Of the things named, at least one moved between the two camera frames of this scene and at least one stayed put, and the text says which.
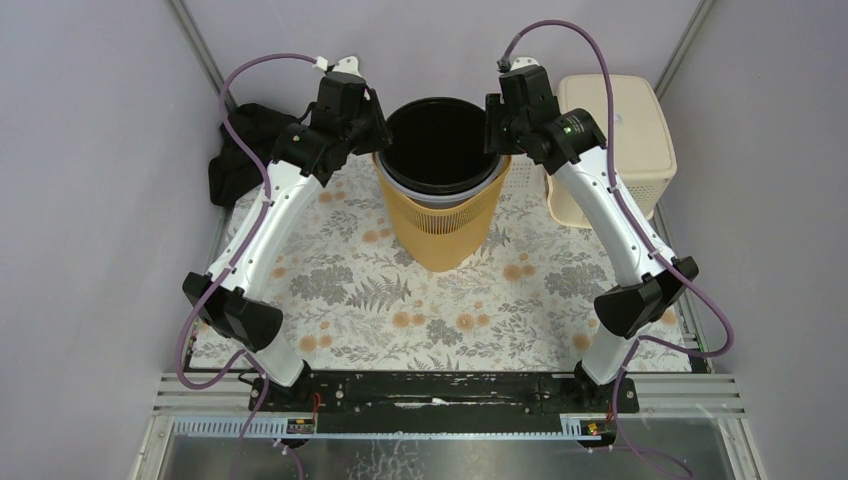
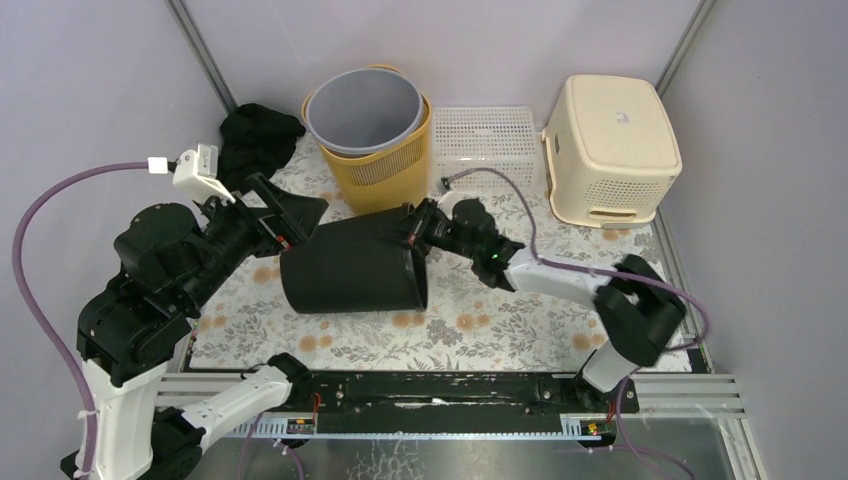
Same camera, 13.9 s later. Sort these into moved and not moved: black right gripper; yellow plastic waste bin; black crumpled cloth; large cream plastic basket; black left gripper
Moved: black left gripper; black right gripper; yellow plastic waste bin
Not moved: large cream plastic basket; black crumpled cloth
